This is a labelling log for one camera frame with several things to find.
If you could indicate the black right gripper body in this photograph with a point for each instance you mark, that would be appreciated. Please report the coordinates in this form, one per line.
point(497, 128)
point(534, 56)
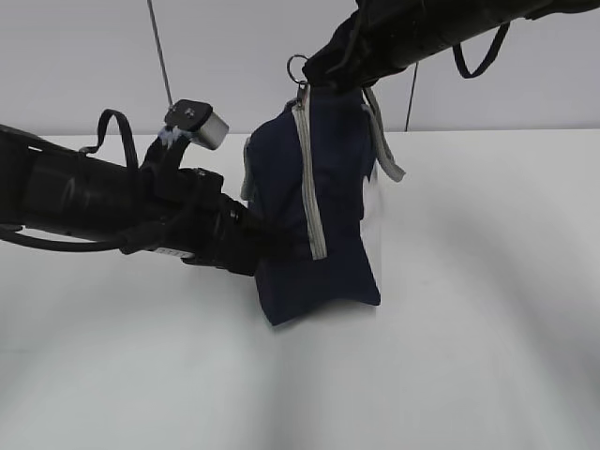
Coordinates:
point(384, 39)

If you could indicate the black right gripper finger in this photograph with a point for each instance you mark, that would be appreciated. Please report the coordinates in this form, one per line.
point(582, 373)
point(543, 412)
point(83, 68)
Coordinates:
point(331, 66)

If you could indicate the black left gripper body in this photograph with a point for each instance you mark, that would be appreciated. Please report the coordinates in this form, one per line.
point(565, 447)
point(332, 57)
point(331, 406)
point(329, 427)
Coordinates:
point(201, 225)

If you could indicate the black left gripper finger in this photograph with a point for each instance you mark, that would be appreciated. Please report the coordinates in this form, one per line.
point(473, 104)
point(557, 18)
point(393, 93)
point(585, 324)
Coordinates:
point(264, 240)

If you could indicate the navy blue lunch bag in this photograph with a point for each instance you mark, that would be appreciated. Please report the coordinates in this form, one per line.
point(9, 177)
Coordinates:
point(305, 173)

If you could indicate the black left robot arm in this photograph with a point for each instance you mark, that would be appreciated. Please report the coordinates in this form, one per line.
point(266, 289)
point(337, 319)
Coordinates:
point(61, 200)

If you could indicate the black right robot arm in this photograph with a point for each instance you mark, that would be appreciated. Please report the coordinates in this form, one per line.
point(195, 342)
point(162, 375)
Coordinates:
point(446, 24)

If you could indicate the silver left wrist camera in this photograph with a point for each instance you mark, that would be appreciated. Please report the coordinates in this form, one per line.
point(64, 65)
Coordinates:
point(199, 122)

